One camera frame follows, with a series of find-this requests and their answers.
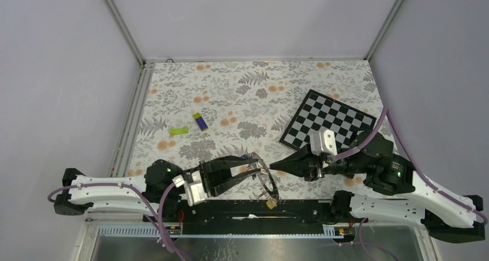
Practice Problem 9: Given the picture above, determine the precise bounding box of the green marker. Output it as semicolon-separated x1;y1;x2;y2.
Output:
169;126;189;135

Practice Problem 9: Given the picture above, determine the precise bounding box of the black front rail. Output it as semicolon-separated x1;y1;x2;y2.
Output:
163;199;358;224

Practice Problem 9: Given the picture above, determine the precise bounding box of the yellow key tag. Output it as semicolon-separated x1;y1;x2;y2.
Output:
266;199;277;210

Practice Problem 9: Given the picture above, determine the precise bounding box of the purple yellow marker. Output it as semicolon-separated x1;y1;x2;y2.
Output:
193;113;208;131

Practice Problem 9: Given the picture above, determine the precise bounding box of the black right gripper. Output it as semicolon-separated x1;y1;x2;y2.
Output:
268;139;368;181

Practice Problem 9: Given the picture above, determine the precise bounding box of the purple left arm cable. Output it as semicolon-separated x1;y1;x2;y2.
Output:
47;177;192;261

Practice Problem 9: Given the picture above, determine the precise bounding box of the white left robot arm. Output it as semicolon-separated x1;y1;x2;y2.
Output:
47;156;260;221

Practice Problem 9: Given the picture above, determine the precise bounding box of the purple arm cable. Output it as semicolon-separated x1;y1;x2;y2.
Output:
336;110;488;222
47;177;192;261

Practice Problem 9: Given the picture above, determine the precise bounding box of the black white chessboard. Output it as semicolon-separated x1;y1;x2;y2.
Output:
279;89;377;150

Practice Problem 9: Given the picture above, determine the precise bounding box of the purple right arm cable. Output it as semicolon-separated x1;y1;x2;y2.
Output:
336;110;488;222

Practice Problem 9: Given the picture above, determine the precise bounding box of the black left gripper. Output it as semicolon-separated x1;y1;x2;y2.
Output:
184;156;261;198

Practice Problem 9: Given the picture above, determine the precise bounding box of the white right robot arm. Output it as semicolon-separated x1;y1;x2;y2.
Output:
270;130;486;244

